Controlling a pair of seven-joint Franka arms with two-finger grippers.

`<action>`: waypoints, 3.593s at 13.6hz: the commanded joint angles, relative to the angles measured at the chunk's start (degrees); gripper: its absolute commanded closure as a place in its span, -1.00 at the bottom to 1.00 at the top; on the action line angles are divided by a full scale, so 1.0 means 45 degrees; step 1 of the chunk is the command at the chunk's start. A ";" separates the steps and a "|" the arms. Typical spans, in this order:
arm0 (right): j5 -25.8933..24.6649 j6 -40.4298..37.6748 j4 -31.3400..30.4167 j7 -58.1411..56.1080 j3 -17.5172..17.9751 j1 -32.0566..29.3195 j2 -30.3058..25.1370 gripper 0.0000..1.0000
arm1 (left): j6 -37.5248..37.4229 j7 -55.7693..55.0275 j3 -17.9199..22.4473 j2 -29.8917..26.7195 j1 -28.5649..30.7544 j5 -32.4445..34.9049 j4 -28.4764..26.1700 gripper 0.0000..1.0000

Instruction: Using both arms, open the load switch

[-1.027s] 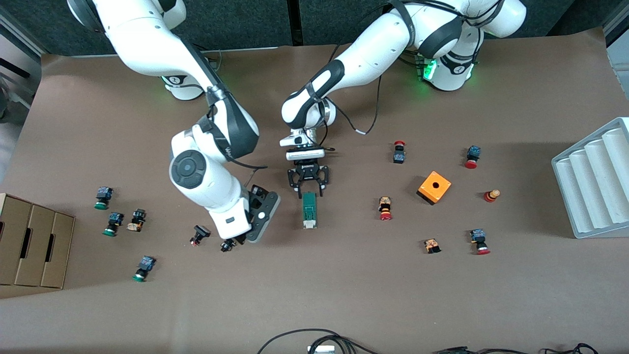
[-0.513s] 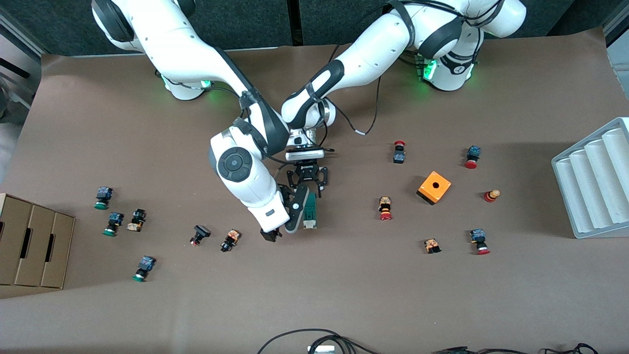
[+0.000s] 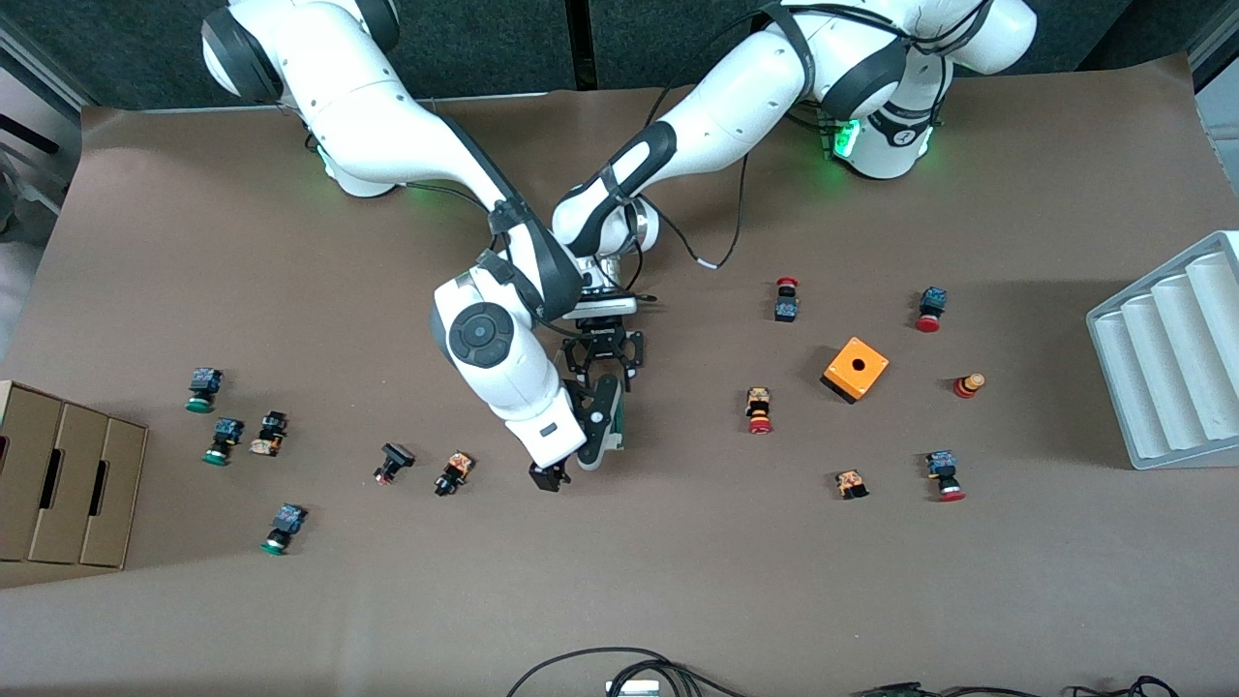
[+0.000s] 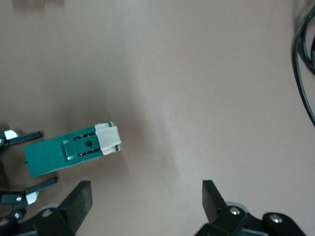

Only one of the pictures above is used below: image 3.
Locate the black push button orange block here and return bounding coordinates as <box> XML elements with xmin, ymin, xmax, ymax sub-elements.
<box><xmin>434</xmin><ymin>450</ymin><xmax>476</xmax><ymax>499</ymax></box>

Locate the black flat push button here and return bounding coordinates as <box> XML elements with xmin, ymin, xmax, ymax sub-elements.
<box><xmin>373</xmin><ymin>442</ymin><xmax>417</xmax><ymax>486</ymax></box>

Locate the green push button blue block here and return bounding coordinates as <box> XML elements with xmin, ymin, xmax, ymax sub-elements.
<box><xmin>259</xmin><ymin>502</ymin><xmax>309</xmax><ymax>557</ymax></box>
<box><xmin>185</xmin><ymin>367</ymin><xmax>225</xmax><ymax>414</ymax></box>
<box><xmin>201</xmin><ymin>417</ymin><xmax>245</xmax><ymax>467</ymax></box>

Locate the red mushroom button silver collar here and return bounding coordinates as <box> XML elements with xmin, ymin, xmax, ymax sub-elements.
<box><xmin>924</xmin><ymin>449</ymin><xmax>967</xmax><ymax>503</ymax></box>

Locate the brown cardboard box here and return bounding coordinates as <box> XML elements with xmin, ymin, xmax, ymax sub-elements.
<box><xmin>0</xmin><ymin>379</ymin><xmax>149</xmax><ymax>570</ymax></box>

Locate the grey tray with white slots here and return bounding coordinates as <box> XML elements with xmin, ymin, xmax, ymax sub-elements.
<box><xmin>1086</xmin><ymin>230</ymin><xmax>1239</xmax><ymax>471</ymax></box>

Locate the black camera cable white tip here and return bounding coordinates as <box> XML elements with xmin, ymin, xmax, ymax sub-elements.
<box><xmin>634</xmin><ymin>150</ymin><xmax>751</xmax><ymax>270</ymax></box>

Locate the black looped cable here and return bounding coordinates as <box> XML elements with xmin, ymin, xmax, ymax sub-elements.
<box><xmin>505</xmin><ymin>646</ymin><xmax>751</xmax><ymax>697</ymax></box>

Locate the orange button enclosure box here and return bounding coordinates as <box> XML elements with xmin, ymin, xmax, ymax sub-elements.
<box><xmin>820</xmin><ymin>336</ymin><xmax>891</xmax><ymax>405</ymax></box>

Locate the black plug with cable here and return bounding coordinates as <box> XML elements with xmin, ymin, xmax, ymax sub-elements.
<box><xmin>852</xmin><ymin>682</ymin><xmax>1046</xmax><ymax>697</ymax></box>

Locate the black tangled cable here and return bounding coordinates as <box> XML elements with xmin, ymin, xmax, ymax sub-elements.
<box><xmin>1065</xmin><ymin>676</ymin><xmax>1182</xmax><ymax>697</ymax></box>

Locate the grey metal side frame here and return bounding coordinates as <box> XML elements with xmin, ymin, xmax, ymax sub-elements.
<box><xmin>0</xmin><ymin>17</ymin><xmax>93</xmax><ymax>243</ymax></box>

